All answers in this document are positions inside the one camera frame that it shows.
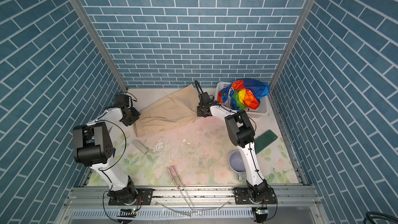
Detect beige shorts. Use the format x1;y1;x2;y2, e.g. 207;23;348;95
134;85;199;138

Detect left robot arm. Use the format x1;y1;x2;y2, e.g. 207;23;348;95
73;92;140;205

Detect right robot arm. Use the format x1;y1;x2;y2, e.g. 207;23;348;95
197;88;268;202

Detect rainbow coloured shorts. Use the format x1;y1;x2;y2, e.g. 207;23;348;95
216;78;270;111

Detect white plastic basket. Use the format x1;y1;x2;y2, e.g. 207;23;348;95
215;82;272;118

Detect clear plastic tube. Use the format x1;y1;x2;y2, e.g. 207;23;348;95
132;140;148;155

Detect lavender mug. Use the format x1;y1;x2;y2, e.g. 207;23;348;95
229;150;246;182

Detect pink chopstick pair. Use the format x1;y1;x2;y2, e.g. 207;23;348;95
167;167;194;210

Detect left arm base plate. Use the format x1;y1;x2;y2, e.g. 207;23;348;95
107;188;154;206

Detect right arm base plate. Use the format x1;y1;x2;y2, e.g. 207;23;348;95
232;186;277;205

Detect aluminium front rail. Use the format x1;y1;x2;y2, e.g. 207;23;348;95
64;184;321;210

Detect white cable duct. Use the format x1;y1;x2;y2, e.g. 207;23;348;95
70;207;254;220

